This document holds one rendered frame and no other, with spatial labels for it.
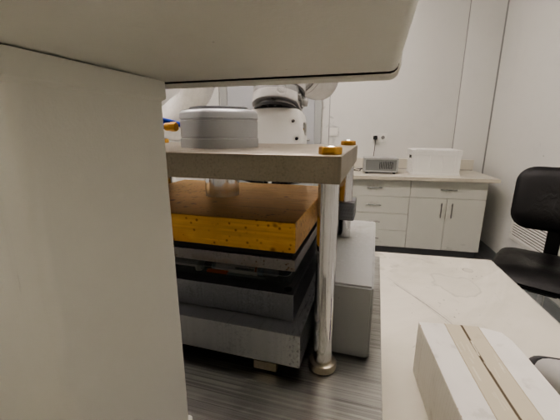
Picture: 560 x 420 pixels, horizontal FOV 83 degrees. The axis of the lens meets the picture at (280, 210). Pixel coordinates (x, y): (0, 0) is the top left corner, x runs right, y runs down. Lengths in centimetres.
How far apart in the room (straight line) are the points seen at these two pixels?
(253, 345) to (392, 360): 37
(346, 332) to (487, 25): 355
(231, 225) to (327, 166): 9
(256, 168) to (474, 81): 345
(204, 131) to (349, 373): 25
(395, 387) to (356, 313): 29
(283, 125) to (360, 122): 296
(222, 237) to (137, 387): 12
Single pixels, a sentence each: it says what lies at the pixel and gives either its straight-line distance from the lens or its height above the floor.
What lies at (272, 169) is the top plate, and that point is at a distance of 23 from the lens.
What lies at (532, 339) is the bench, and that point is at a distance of 79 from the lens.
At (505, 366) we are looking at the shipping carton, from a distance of 53.
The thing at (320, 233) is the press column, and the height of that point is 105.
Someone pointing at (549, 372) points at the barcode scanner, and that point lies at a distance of 60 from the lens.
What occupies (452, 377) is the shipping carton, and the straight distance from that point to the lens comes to 48.
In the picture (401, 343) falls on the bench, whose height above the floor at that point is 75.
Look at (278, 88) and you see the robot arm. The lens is 50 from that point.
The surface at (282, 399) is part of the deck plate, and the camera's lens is 28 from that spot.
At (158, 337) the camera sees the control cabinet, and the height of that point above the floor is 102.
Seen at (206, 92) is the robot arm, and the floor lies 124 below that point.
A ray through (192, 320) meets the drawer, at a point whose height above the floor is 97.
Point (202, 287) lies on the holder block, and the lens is 30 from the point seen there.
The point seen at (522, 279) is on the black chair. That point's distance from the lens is 184.
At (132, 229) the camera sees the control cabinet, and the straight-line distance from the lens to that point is 17.
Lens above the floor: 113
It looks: 14 degrees down
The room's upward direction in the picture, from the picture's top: straight up
